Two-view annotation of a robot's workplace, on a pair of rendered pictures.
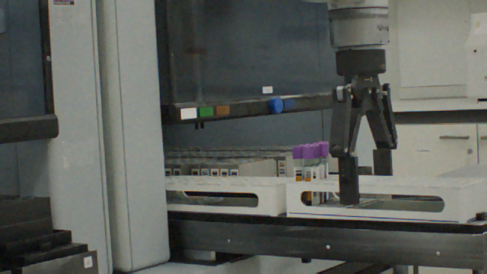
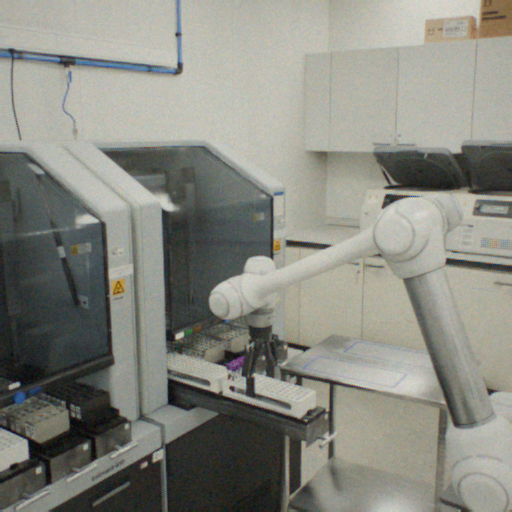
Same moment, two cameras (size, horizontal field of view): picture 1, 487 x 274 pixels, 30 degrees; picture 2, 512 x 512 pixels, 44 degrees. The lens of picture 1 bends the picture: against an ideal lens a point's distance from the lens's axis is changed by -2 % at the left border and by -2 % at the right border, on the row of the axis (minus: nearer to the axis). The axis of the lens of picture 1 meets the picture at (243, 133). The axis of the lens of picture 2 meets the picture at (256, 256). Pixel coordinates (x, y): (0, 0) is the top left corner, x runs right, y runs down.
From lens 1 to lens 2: 0.83 m
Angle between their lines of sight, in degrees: 8
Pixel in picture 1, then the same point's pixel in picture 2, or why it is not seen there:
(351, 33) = (255, 321)
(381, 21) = (270, 315)
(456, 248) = (295, 429)
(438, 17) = (352, 176)
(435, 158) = (338, 273)
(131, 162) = (150, 363)
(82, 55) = (127, 320)
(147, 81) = (159, 323)
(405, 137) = not seen: hidden behind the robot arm
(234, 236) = (198, 399)
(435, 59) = (348, 202)
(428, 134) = not seen: hidden behind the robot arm
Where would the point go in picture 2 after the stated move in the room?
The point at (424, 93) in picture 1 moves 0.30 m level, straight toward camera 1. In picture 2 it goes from (339, 222) to (338, 228)
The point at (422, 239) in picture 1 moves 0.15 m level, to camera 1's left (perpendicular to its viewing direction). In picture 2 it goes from (280, 421) to (231, 422)
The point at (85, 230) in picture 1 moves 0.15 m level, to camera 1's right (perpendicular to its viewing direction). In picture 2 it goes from (126, 401) to (174, 400)
